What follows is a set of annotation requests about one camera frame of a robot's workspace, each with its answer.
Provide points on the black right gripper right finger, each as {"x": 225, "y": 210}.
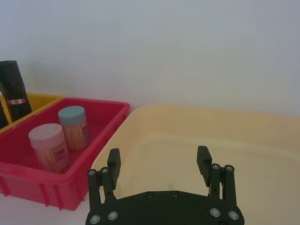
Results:
{"x": 204, "y": 164}

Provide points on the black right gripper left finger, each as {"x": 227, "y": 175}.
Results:
{"x": 114, "y": 164}

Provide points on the red plastic bin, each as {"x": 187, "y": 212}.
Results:
{"x": 98, "y": 131}

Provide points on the cream plastic basin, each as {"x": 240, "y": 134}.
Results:
{"x": 178, "y": 131}

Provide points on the toothpick jar with blue lid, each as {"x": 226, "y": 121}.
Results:
{"x": 75, "y": 131}

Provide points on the toothpick jar with pink lid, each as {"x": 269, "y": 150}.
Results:
{"x": 49, "y": 145}

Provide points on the yellow plastic bin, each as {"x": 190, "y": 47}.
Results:
{"x": 41, "y": 100}

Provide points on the black roll with yellow band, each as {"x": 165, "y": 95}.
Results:
{"x": 2, "y": 112}

